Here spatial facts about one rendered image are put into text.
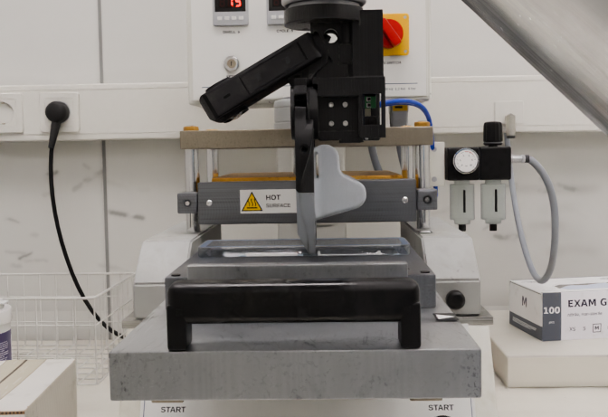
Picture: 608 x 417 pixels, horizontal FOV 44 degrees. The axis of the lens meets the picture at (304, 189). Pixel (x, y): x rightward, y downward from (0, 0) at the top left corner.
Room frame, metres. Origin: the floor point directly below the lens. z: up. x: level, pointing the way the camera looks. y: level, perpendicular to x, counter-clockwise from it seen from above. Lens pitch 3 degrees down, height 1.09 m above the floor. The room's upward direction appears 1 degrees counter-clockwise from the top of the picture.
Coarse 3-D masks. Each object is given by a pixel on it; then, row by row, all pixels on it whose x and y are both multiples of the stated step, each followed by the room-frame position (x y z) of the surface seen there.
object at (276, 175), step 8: (224, 176) 0.84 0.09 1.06; (232, 176) 0.83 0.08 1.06; (240, 176) 0.83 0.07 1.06; (248, 176) 0.82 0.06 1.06; (256, 176) 0.82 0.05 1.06; (264, 176) 0.81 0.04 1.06; (272, 176) 0.81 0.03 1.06; (280, 176) 0.81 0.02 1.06; (288, 176) 0.81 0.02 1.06; (352, 176) 0.80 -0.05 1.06; (360, 176) 0.80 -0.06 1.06; (368, 176) 0.80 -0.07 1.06; (376, 176) 0.80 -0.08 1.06; (384, 176) 0.80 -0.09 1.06; (392, 176) 0.80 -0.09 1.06; (400, 176) 0.80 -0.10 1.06
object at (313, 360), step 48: (144, 336) 0.47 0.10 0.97; (192, 336) 0.47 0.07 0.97; (240, 336) 0.47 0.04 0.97; (288, 336) 0.47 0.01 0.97; (336, 336) 0.47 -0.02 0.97; (384, 336) 0.46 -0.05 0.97; (432, 336) 0.46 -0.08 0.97; (144, 384) 0.44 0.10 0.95; (192, 384) 0.44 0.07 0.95; (240, 384) 0.44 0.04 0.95; (288, 384) 0.44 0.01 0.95; (336, 384) 0.44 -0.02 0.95; (384, 384) 0.43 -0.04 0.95; (432, 384) 0.43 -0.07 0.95; (480, 384) 0.43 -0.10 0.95
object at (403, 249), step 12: (204, 252) 0.65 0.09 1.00; (216, 252) 0.65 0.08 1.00; (228, 252) 0.65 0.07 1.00; (240, 252) 0.65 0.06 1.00; (252, 252) 0.65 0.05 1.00; (264, 252) 0.65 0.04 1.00; (276, 252) 0.65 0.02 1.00; (288, 252) 0.65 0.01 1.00; (300, 252) 0.65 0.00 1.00; (324, 252) 0.65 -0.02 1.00; (336, 252) 0.65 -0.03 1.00; (348, 252) 0.65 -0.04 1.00; (360, 252) 0.64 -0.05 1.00; (372, 252) 0.64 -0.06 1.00; (384, 252) 0.64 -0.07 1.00; (396, 252) 0.64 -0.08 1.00; (408, 252) 0.65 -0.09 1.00
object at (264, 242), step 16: (224, 240) 0.70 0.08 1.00; (240, 240) 0.70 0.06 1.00; (256, 240) 0.70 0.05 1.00; (272, 240) 0.69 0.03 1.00; (288, 240) 0.69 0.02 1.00; (320, 240) 0.69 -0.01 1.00; (336, 240) 0.69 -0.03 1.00; (352, 240) 0.68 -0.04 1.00; (368, 240) 0.68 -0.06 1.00; (384, 240) 0.68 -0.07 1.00; (400, 240) 0.68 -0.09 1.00
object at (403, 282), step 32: (192, 288) 0.44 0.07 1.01; (224, 288) 0.44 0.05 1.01; (256, 288) 0.44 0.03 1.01; (288, 288) 0.44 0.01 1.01; (320, 288) 0.44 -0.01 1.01; (352, 288) 0.44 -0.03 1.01; (384, 288) 0.44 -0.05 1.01; (416, 288) 0.44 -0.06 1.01; (192, 320) 0.44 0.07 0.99; (224, 320) 0.44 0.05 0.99; (256, 320) 0.44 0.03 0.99; (288, 320) 0.44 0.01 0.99; (320, 320) 0.44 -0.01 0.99; (352, 320) 0.44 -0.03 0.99; (384, 320) 0.44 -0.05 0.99; (416, 320) 0.43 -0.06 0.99
